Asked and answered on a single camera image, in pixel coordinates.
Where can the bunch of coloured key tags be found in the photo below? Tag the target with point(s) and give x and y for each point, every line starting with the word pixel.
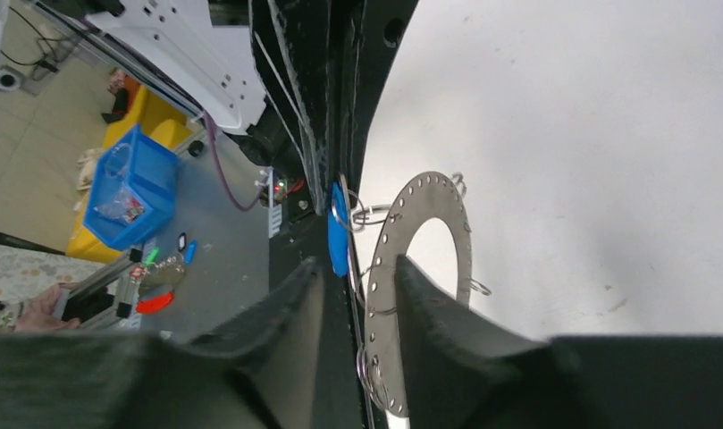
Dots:
pixel 156 276

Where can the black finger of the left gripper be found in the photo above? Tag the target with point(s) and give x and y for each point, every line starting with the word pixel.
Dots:
pixel 373 33
pixel 295 46

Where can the person's second hand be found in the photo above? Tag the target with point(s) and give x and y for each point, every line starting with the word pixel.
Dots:
pixel 37 314

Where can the yellow storage bin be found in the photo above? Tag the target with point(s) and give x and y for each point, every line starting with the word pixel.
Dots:
pixel 158 120

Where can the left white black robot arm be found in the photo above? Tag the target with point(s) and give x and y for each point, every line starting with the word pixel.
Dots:
pixel 213 64

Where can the key with blue tag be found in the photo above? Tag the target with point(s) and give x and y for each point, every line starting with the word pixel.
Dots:
pixel 337 233

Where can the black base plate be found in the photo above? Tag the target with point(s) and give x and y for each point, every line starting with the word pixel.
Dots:
pixel 338 399

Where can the left white cable duct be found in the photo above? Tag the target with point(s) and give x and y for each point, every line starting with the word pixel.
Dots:
pixel 276 193

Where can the round metal keyring disc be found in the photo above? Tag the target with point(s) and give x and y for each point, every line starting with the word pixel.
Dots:
pixel 376 235

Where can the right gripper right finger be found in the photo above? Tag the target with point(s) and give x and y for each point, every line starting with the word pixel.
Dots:
pixel 460 369

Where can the blue storage bin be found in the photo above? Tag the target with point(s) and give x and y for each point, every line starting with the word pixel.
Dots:
pixel 126 212

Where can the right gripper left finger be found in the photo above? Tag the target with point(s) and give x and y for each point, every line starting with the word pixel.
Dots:
pixel 272 349

